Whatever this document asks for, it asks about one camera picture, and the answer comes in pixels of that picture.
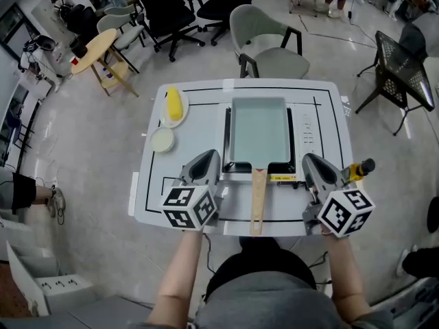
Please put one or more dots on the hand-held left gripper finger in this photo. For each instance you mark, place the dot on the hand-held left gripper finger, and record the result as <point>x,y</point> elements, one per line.
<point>192,170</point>
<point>214,170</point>

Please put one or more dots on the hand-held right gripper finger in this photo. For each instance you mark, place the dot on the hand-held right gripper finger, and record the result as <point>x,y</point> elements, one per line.
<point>332,178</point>
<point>313,173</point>

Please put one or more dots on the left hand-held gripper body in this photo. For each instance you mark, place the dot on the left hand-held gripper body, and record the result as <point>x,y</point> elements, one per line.
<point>185,207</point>

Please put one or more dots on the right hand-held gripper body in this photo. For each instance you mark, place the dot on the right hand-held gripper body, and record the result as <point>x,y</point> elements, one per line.
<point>346,214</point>

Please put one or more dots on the person's left forearm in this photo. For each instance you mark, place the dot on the person's left forearm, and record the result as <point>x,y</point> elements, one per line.
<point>178,279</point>

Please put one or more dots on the person's right forearm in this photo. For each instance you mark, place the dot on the person's right forearm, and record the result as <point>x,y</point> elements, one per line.
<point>346,279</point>

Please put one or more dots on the yellow oil bottle black cap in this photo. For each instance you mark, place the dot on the yellow oil bottle black cap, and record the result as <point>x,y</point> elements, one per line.
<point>358,171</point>

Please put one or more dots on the white table with black lines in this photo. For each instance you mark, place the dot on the white table with black lines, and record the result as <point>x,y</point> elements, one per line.
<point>192,139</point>

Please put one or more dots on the white bowl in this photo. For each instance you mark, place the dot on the white bowl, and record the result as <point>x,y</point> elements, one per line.
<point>162,140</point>

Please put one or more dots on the white plate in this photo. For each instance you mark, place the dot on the white plate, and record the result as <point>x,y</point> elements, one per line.
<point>184,110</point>

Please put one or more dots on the yellow corn cob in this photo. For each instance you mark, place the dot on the yellow corn cob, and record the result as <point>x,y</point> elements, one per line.
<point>174,103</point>

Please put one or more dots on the grey chair black armrests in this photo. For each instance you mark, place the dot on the grey chair black armrests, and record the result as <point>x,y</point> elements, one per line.
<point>274,60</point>

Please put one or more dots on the person's torso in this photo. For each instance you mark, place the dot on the person's torso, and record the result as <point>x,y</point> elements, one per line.
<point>260,303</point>

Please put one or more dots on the black perforated metal table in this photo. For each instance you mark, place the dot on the black perforated metal table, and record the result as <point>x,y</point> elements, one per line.
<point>401,67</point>

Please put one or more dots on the white shelf unit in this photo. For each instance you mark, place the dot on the white shelf unit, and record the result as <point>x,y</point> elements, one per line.
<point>61,283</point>

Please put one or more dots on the round wooden side table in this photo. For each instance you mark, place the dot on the round wooden side table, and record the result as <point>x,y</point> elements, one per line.
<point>97,48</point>

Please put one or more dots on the red cup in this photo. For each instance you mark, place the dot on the red cup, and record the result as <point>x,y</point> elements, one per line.
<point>73,61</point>

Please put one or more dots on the black office chair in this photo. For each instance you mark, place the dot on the black office chair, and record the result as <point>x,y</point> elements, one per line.
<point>223,5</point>
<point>164,9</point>

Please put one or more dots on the black bucket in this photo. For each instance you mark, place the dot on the black bucket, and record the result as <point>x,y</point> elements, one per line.
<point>79,46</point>

